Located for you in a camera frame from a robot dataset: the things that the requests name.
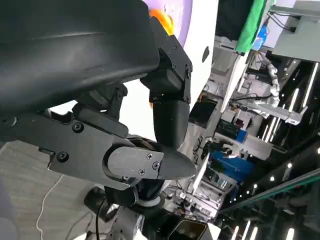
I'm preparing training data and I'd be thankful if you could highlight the green cloth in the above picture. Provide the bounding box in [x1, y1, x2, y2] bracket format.
[234, 0, 268, 54]

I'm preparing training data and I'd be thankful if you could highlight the orange and white bread roll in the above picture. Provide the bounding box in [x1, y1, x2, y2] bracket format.
[149, 8, 175, 36]

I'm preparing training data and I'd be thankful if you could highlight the black monitor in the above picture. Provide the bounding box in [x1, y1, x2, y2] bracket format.
[189, 100, 217, 129]

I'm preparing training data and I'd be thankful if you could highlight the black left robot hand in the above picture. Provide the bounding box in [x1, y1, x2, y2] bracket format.
[0, 0, 197, 191]

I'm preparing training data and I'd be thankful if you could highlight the blue box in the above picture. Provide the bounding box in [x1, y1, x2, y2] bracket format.
[209, 149, 254, 182]

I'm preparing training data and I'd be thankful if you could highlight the lilac plate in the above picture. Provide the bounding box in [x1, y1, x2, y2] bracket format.
[163, 0, 194, 49]

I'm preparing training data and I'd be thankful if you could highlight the white floor cable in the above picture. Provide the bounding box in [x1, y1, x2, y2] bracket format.
[36, 174, 64, 232]

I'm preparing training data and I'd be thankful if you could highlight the black and silver robot body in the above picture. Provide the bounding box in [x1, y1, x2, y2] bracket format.
[84, 178, 221, 240]

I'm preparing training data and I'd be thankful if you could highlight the grey metal cabinet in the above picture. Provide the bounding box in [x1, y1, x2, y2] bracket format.
[268, 0, 320, 62]

